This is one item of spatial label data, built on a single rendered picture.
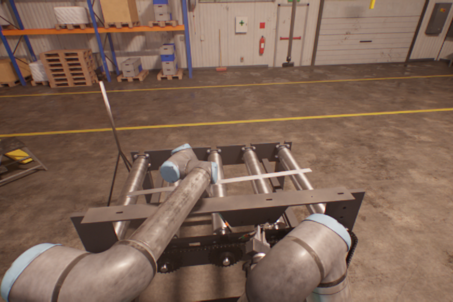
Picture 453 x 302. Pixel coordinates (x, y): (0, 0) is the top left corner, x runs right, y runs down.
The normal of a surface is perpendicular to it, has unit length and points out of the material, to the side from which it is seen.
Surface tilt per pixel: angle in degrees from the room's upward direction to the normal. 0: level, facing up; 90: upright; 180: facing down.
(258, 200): 0
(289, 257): 24
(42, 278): 29
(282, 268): 36
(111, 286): 54
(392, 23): 90
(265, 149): 90
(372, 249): 0
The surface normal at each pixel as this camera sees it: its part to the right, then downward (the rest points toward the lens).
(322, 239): 0.22, -0.67
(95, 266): 0.13, -0.83
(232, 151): 0.11, 0.49
